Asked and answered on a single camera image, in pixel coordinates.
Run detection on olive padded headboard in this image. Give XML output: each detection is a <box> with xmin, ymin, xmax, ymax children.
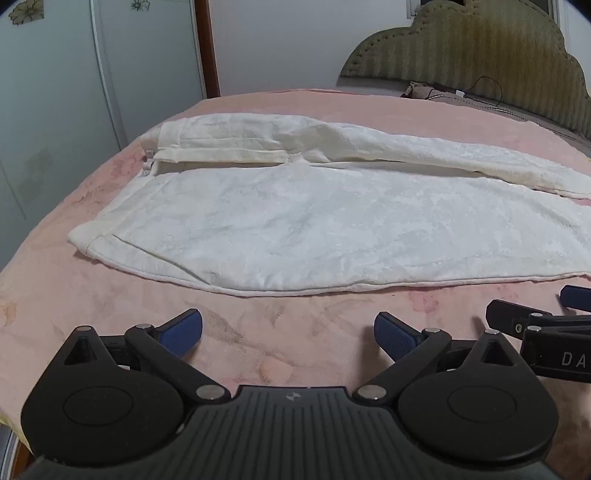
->
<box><xmin>339</xmin><ymin>0</ymin><xmax>591</xmax><ymax>139</ymax></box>

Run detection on black cable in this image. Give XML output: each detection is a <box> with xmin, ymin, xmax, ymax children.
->
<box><xmin>427</xmin><ymin>75</ymin><xmax>525</xmax><ymax>116</ymax></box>

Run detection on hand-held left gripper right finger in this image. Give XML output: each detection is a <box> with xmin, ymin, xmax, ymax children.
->
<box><xmin>353</xmin><ymin>311</ymin><xmax>537</xmax><ymax>408</ymax></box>

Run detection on white pants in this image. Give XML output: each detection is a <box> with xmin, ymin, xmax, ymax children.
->
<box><xmin>67</xmin><ymin>113</ymin><xmax>591</xmax><ymax>297</ymax></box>

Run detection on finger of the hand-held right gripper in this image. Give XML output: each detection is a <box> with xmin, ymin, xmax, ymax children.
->
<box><xmin>559</xmin><ymin>284</ymin><xmax>591</xmax><ymax>311</ymax></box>
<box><xmin>486</xmin><ymin>299</ymin><xmax>591</xmax><ymax>343</ymax></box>

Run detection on pale sliding-door wardrobe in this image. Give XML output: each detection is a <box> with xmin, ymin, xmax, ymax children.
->
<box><xmin>0</xmin><ymin>0</ymin><xmax>207</xmax><ymax>266</ymax></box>

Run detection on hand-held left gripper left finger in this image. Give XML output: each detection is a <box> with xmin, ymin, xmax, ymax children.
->
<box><xmin>54</xmin><ymin>308</ymin><xmax>232</xmax><ymax>408</ymax></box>

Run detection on brown wooden door frame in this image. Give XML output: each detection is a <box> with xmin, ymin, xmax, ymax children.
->
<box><xmin>193</xmin><ymin>0</ymin><xmax>222</xmax><ymax>99</ymax></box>

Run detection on pink blanket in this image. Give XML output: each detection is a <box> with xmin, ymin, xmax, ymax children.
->
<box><xmin>0</xmin><ymin>88</ymin><xmax>591</xmax><ymax>464</ymax></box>

